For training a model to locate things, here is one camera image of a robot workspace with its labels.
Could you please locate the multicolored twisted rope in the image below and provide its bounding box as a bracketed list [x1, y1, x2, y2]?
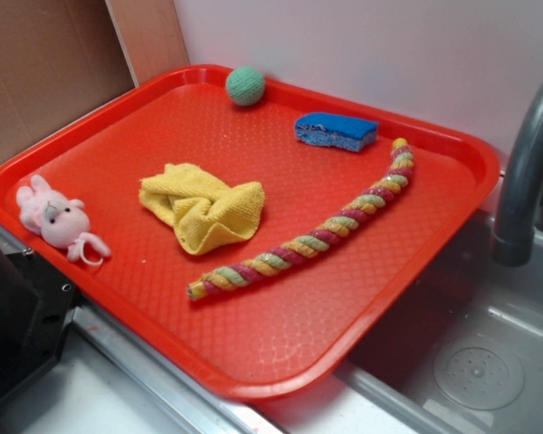
[186, 137, 415, 304]

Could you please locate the red plastic tray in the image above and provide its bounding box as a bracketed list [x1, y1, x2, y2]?
[0, 65, 500, 401]

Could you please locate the pink plush bunny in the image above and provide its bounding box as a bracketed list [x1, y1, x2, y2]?
[15, 175, 111, 267]

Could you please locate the brown cardboard panel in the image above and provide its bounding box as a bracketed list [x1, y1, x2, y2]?
[0, 1, 189, 165]

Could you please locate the blue sponge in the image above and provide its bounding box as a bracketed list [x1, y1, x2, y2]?
[294, 112, 379, 153]

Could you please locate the grey sink basin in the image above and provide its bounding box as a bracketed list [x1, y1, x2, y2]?
[337, 214, 543, 433]

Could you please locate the green knitted ball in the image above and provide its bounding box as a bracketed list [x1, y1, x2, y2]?
[225, 66, 266, 107]

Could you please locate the grey faucet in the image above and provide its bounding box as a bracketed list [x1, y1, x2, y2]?
[491, 83, 543, 267]

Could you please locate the yellow crumpled cloth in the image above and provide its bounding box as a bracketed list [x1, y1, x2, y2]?
[138, 163, 266, 256]

